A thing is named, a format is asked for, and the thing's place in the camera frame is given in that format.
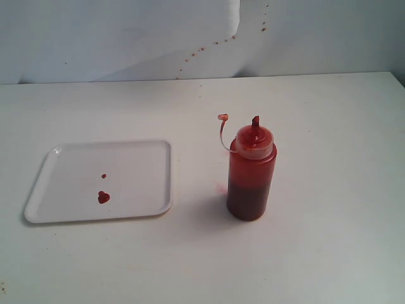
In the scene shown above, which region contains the red sauce squeeze bottle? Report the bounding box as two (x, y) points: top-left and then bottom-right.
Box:
(225, 116), (278, 222)

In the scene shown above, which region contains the red sauce blob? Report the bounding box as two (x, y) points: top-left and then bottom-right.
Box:
(97, 191), (110, 205)

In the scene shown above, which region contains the white rectangular plastic tray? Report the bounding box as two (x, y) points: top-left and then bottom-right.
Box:
(23, 139), (172, 224)

